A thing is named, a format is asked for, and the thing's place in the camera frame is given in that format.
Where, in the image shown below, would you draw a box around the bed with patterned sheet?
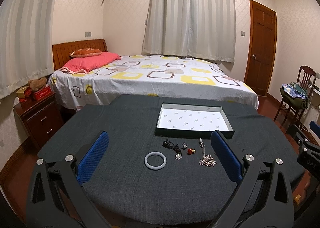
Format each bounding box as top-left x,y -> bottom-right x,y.
49,55 -> 259,110

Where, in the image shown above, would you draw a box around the green tray white lining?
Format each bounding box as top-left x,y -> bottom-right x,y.
155,103 -> 234,139

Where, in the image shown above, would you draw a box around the wooden headboard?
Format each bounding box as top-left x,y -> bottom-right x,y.
52,39 -> 107,70

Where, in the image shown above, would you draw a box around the brown wooden door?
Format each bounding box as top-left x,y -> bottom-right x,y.
244,0 -> 277,96

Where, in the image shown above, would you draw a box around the pearl cluster necklace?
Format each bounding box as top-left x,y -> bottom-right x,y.
198,146 -> 217,168

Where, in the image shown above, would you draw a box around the red gold knot charm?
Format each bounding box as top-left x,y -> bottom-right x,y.
187,148 -> 196,155

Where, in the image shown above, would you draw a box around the pearl flower brooch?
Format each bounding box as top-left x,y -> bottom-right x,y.
175,154 -> 182,160

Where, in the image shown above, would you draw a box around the dark wooden chair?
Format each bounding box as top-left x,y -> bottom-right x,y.
273,65 -> 317,125

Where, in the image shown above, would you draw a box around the pink pillow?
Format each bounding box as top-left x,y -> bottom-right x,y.
60,52 -> 121,74

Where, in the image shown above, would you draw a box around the dark wooden nightstand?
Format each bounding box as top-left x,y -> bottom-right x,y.
14,92 -> 63,149

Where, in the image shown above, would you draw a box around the silver crystal bar brooch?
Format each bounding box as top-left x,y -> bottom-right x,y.
199,138 -> 204,149

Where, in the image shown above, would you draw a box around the red gift box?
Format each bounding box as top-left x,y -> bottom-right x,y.
33,85 -> 52,101

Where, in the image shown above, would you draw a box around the grey window curtain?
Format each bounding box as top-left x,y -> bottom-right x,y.
142,0 -> 236,63

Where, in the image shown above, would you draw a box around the orange cushion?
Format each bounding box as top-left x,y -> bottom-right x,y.
69,48 -> 102,58

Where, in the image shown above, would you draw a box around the brown teddy bear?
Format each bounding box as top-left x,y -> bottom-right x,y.
28,77 -> 47,92

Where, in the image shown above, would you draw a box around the gold small box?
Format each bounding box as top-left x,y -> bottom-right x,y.
16,86 -> 31,99

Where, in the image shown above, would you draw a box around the white jade bangle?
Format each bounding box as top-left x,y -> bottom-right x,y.
144,152 -> 167,171

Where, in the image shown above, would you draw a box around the black cord pendant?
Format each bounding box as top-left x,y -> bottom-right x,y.
162,139 -> 182,154

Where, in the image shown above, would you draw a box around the wall outlet above bed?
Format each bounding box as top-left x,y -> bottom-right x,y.
85,31 -> 92,37

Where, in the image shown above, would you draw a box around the clothes pile on chair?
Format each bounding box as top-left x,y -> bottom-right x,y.
280,82 -> 309,110

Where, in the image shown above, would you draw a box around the left white curtain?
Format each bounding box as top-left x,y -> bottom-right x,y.
1,0 -> 55,98

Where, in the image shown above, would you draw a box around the dark grey table cloth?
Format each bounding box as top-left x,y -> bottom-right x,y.
38,95 -> 304,225

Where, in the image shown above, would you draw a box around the silver pearl pendant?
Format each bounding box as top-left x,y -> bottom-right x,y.
182,141 -> 188,149

